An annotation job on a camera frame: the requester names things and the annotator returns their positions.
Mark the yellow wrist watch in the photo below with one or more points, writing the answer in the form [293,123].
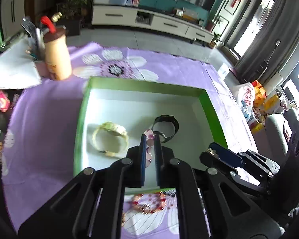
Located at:
[110,139]

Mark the white printed plastic bag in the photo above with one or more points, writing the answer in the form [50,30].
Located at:
[245,95]

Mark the white paper sheet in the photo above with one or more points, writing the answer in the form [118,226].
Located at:
[17,69]

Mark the potted green plant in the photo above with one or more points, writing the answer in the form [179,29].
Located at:
[73,16]

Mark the pink snack packet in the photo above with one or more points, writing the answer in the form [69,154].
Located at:
[0,99]

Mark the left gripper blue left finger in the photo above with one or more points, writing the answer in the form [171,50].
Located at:
[143,148]

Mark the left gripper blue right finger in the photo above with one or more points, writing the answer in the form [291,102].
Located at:
[158,156]

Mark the red handled scissors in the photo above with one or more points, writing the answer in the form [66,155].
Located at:
[47,22]

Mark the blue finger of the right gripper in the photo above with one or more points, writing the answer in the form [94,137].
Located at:
[227,155]

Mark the beige bottle brown cap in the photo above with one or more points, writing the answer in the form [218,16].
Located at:
[57,56]

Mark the white tv cabinet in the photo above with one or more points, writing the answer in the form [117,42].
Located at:
[148,19]

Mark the purple floral tablecloth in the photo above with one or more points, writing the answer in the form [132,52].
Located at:
[37,158]

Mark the green white open box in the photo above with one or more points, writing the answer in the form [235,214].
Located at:
[134,105]

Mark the black wrist watch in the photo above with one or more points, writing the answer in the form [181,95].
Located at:
[166,127]

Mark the grey curtain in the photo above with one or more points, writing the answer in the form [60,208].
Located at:
[273,46]

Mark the remote control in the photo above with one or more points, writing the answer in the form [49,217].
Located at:
[29,27]

